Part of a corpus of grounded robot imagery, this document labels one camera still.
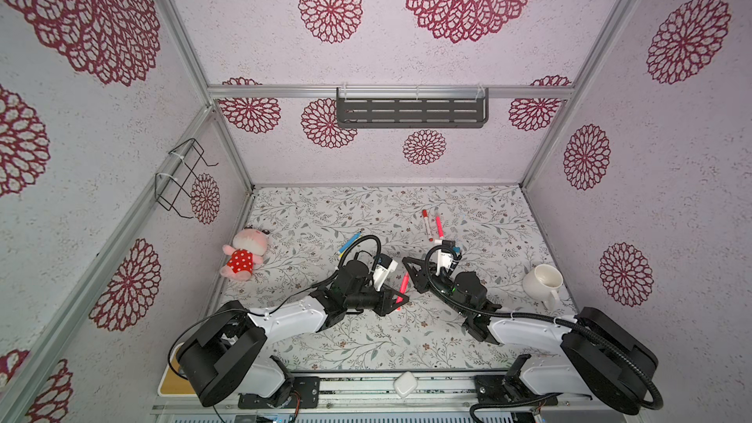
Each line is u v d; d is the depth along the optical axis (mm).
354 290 671
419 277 728
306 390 737
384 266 732
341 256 647
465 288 624
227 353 427
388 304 713
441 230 1068
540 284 849
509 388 657
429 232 1058
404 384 746
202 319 443
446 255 714
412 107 972
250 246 947
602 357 432
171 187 750
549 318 505
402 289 778
